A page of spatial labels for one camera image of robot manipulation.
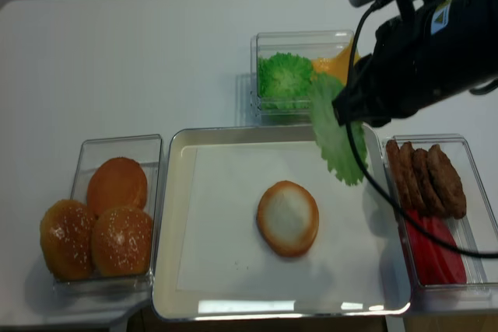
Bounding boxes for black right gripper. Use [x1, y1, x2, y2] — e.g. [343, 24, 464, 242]
[332, 12, 440, 127]

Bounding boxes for right sesame bun top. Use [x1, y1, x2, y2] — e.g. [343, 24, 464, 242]
[91, 207, 153, 277]

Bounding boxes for green lettuce in container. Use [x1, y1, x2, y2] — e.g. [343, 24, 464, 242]
[257, 52, 314, 110]

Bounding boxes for left sesame bun top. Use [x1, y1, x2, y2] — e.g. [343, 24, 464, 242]
[40, 199, 96, 281]

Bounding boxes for orange cheese slice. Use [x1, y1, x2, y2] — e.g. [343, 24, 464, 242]
[311, 41, 352, 86]

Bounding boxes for plain bun bottom in container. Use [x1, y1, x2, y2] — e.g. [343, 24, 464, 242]
[86, 157, 148, 217]

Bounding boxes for clear plastic lettuce container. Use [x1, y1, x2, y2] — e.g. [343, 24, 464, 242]
[237, 30, 354, 125]

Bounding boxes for red tomato slices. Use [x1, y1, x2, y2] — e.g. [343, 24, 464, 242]
[406, 210, 467, 285]

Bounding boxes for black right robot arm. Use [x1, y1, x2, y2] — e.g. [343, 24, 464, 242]
[332, 0, 497, 127]

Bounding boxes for sesame bun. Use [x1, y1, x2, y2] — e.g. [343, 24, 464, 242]
[40, 199, 96, 281]
[91, 207, 153, 277]

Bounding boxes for clear plastic patty container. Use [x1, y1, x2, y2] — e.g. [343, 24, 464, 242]
[382, 135, 497, 309]

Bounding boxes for bun bottom on tray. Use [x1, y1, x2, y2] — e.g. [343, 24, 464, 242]
[256, 180, 320, 258]

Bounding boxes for clear plastic bun container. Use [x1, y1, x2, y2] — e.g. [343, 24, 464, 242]
[40, 135, 163, 297]

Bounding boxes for light green lettuce leaf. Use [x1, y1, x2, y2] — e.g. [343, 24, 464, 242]
[308, 72, 364, 186]

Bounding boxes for black camera cable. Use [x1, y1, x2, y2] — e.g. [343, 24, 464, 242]
[349, 0, 498, 259]

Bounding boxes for brown meat patty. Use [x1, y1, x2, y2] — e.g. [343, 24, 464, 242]
[412, 149, 447, 218]
[399, 142, 427, 216]
[427, 144, 467, 219]
[386, 139, 412, 210]

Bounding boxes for silver metal tray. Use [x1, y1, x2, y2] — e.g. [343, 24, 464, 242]
[152, 126, 411, 320]

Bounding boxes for white paper tray liner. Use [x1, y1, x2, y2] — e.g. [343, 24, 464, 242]
[175, 144, 390, 292]

